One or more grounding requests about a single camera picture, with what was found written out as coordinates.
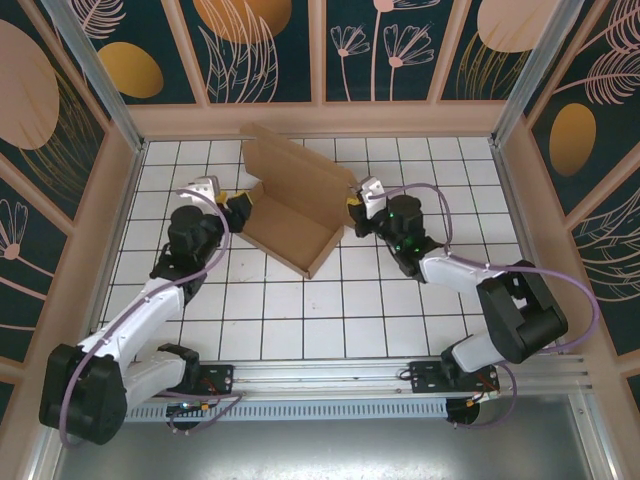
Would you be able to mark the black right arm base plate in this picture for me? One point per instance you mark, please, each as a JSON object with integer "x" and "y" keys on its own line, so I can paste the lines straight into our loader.
{"x": 425, "y": 375}

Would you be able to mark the brown cardboard paper box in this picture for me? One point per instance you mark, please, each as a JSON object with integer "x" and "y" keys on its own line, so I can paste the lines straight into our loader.
{"x": 295, "y": 210}

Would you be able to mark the aluminium frame post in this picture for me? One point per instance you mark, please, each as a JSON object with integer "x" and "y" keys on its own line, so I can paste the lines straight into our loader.
{"x": 97, "y": 80}
{"x": 531, "y": 75}

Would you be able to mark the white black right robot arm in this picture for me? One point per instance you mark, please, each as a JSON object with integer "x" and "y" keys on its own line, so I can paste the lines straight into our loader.
{"x": 450, "y": 272}

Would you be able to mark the yellow power connector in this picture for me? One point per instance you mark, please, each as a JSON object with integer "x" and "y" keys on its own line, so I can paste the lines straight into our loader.
{"x": 205, "y": 407}
{"x": 480, "y": 398}

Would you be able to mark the grey metal sheet panel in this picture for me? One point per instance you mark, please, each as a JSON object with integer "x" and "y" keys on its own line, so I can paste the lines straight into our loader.
{"x": 320, "y": 450}

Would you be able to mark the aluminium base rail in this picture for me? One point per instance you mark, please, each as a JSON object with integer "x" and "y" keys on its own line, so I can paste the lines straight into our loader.
{"x": 320, "y": 372}

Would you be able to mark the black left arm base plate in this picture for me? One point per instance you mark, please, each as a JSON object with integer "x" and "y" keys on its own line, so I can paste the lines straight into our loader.
{"x": 217, "y": 377}

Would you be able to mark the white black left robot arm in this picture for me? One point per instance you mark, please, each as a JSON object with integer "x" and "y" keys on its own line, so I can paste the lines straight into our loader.
{"x": 150, "y": 315}

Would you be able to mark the aluminium table side rail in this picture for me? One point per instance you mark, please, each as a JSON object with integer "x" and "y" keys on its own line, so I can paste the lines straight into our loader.
{"x": 131, "y": 180}
{"x": 501, "y": 165}

